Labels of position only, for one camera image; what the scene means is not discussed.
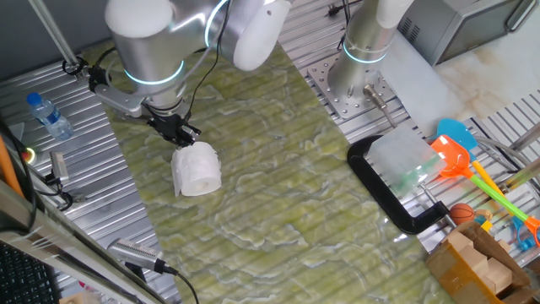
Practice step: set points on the brown cardboard box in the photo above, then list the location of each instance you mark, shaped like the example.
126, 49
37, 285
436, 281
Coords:
447, 270

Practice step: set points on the green marble pattern mat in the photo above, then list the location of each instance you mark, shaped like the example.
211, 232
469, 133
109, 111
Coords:
274, 211

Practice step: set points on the black power plug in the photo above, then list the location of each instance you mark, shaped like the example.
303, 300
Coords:
335, 9

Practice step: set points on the small yellow blue toy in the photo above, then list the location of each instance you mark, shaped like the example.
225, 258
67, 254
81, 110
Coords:
485, 221

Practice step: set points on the small toy basketball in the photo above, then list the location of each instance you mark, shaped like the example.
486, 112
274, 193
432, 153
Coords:
462, 214

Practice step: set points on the black metal clamp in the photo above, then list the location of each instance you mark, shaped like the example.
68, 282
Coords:
59, 166

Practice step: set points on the plain wooden block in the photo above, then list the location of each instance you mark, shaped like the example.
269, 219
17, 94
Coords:
500, 276
472, 259

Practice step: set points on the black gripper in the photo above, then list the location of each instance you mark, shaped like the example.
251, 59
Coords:
169, 124

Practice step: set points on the bare metal rod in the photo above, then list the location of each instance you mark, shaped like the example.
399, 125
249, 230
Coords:
527, 137
525, 173

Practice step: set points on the grey metal pole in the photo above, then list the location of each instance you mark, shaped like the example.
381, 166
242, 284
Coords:
52, 34

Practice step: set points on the grey microwave oven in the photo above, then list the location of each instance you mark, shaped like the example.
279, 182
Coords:
455, 25

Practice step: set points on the translucent plastic box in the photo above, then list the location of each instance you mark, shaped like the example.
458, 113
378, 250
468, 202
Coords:
401, 160

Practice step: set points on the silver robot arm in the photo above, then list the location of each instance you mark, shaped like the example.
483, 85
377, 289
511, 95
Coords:
147, 42

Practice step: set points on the white toilet paper roll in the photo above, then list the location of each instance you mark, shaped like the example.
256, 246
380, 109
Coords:
198, 169

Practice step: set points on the black C-clamp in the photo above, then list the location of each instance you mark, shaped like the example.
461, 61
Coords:
379, 190

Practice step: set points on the aluminium frame rail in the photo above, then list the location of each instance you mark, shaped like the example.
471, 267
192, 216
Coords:
63, 249

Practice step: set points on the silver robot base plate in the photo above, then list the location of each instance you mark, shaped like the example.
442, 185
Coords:
337, 99

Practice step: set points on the white marble pattern sheet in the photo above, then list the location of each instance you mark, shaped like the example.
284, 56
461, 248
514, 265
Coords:
417, 88

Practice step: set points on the clear water bottle blue cap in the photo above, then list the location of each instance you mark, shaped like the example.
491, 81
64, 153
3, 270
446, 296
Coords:
50, 120

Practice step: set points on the orange stick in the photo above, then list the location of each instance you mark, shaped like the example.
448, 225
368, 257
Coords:
8, 169

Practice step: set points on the red emergency stop button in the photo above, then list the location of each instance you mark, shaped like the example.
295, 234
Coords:
28, 156

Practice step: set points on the black keyboard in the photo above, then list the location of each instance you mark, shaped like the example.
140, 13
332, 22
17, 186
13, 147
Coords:
21, 278

